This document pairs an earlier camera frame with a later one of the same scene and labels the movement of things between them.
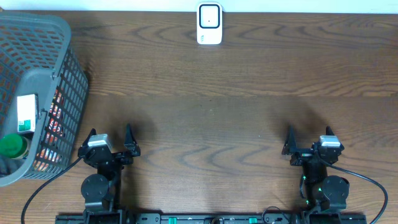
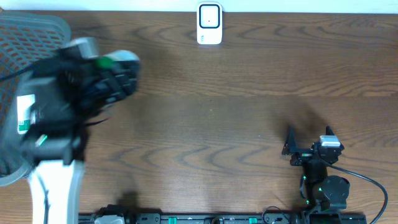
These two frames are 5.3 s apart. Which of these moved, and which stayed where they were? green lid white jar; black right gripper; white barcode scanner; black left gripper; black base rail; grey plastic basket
Moved: green lid white jar; black left gripper
Stayed: black base rail; grey plastic basket; white barcode scanner; black right gripper
